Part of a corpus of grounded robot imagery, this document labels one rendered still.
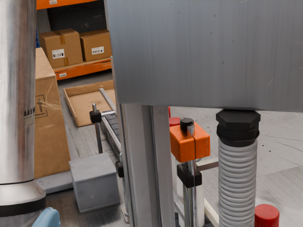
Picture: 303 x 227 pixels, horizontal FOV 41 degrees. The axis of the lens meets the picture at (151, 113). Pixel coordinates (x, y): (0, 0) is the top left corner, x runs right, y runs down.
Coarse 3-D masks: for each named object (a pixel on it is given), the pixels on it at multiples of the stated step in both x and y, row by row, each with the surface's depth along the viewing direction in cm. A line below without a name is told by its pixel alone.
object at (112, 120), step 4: (104, 112) 136; (108, 116) 133; (112, 116) 132; (108, 120) 130; (112, 120) 130; (116, 120) 129; (112, 124) 127; (116, 124) 127; (112, 128) 124; (116, 128) 124; (116, 132) 121; (116, 136) 123; (176, 216) 84; (204, 216) 84; (176, 220) 83; (208, 220) 82; (176, 224) 82; (208, 224) 81; (212, 224) 81
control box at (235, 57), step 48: (144, 0) 31; (192, 0) 30; (240, 0) 29; (288, 0) 28; (144, 48) 33; (192, 48) 31; (240, 48) 30; (288, 48) 29; (144, 96) 34; (192, 96) 33; (240, 96) 32; (288, 96) 31
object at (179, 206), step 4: (100, 88) 133; (100, 92) 133; (104, 92) 130; (104, 96) 127; (108, 96) 126; (108, 100) 123; (108, 104) 123; (112, 104) 120; (112, 108) 118; (116, 112) 115; (116, 116) 114; (176, 196) 77; (176, 200) 76; (180, 200) 76; (176, 204) 75; (180, 204) 74; (176, 208) 75; (180, 208) 74; (180, 212) 73
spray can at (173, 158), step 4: (172, 120) 79; (176, 120) 79; (172, 124) 77; (176, 124) 77; (172, 156) 79; (172, 160) 80; (172, 164) 80; (172, 168) 80; (172, 172) 81; (172, 176) 81; (176, 184) 82; (176, 188) 82; (176, 192) 83; (176, 212) 85
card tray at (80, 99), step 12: (96, 84) 166; (108, 84) 168; (72, 96) 164; (84, 96) 163; (96, 96) 162; (72, 108) 144; (84, 108) 152; (96, 108) 151; (108, 108) 150; (84, 120) 142
